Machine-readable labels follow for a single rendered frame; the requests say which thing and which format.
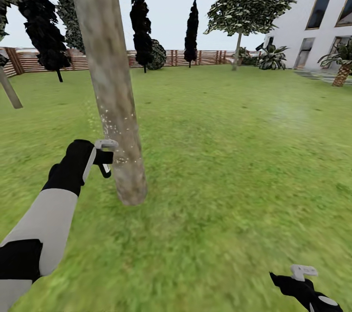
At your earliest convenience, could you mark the pesticide atomizer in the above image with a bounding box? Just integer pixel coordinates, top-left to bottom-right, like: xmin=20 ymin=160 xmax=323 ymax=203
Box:
xmin=98 ymin=164 xmax=112 ymax=178

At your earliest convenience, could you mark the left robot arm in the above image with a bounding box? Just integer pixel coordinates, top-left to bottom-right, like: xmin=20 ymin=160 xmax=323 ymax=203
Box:
xmin=0 ymin=139 xmax=119 ymax=312

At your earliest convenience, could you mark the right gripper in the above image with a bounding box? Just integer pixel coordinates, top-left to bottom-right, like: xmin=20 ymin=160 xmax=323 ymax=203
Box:
xmin=270 ymin=272 xmax=314 ymax=303

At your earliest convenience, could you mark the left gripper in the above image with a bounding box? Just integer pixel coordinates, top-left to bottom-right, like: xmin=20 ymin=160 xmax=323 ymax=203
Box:
xmin=94 ymin=150 xmax=114 ymax=165

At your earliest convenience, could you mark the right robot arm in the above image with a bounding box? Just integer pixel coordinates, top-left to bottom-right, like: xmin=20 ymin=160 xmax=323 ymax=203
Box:
xmin=270 ymin=264 xmax=344 ymax=312

